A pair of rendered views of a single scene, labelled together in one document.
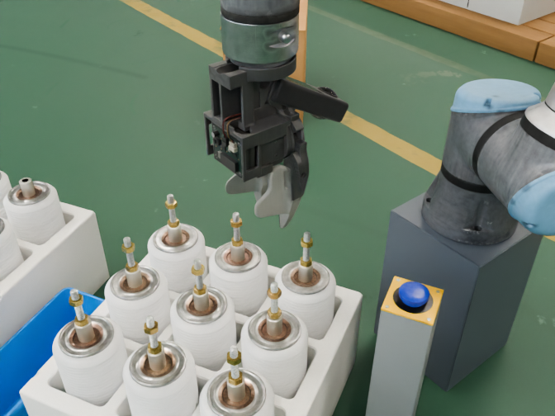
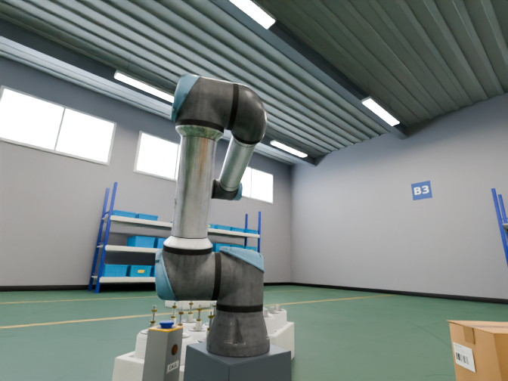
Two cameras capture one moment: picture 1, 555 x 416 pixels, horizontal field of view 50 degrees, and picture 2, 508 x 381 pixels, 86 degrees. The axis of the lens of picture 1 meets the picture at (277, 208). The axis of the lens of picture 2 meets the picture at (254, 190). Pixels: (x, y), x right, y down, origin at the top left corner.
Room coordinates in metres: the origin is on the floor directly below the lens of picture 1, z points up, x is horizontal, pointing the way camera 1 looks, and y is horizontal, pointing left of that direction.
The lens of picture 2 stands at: (0.79, -1.05, 0.48)
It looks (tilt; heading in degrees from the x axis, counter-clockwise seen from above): 16 degrees up; 88
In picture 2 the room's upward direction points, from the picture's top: 2 degrees clockwise
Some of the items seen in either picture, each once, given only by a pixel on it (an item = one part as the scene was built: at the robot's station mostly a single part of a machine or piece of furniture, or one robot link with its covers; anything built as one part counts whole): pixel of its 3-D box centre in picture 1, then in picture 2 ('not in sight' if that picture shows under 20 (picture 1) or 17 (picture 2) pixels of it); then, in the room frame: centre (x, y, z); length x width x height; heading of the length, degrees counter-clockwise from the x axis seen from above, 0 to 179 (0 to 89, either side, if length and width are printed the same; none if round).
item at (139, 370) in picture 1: (158, 363); not in sight; (0.52, 0.16, 0.25); 0.08 x 0.08 x 0.01
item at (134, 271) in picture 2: not in sight; (136, 271); (-1.24, 4.53, 0.36); 0.50 x 0.38 x 0.21; 129
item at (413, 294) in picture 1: (413, 295); (166, 325); (0.58, -0.18, 0.32); 0.04 x 0.04 x 0.02
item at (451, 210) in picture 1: (474, 191); (239, 324); (0.78, -0.31, 0.35); 0.15 x 0.15 x 0.10
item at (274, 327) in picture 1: (274, 323); not in sight; (0.58, 0.00, 0.26); 0.02 x 0.02 x 0.03
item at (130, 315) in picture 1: (143, 323); not in sight; (0.68, 0.22, 0.16); 0.10 x 0.10 x 0.18
